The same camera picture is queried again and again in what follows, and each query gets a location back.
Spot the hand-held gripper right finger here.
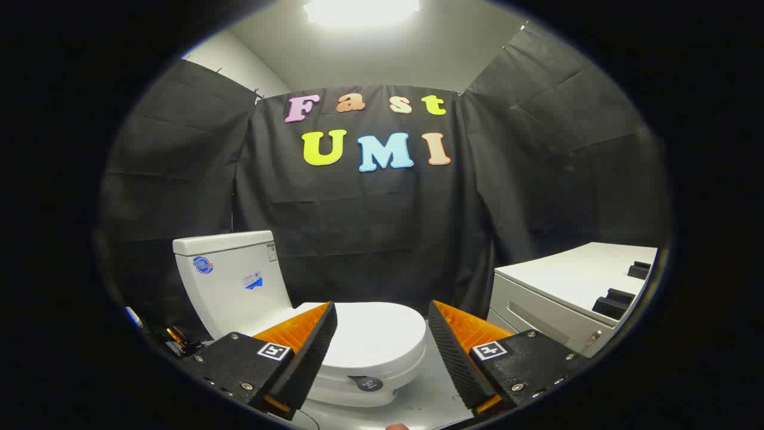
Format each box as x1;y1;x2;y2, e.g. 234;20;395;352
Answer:
427;300;590;419

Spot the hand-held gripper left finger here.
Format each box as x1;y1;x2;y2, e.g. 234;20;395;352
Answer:
181;301;338;421

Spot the white toilet lid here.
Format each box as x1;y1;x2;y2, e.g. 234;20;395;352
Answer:
295;302;427;378

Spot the white toilet with tank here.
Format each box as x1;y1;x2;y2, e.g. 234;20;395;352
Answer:
172;231;427;409

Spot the white cabinet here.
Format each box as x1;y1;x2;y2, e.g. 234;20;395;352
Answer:
486;242;658;359

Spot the orange black tool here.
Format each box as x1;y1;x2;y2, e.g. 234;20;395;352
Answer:
164;325;189;353

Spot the black backdrop cloth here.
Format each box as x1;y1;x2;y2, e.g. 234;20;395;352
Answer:
98;24;672;347

